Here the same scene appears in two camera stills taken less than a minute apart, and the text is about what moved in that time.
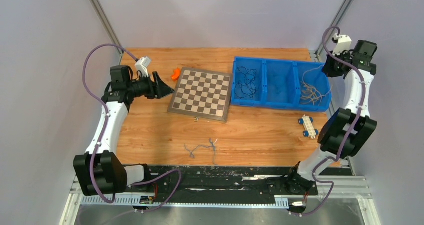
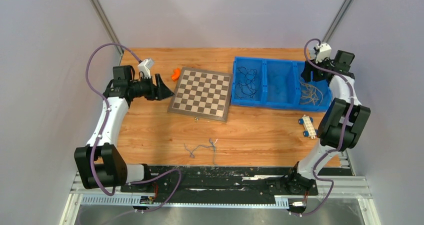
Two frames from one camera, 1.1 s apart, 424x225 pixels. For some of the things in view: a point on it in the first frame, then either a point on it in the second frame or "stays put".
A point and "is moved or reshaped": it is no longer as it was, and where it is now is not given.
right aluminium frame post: [337, 22] stays put
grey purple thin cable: [212, 145] stays put
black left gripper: [158, 89] stays put
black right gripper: [327, 68] to [307, 74]
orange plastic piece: [177, 73] stays put
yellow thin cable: [310, 69] is moved or reshaped
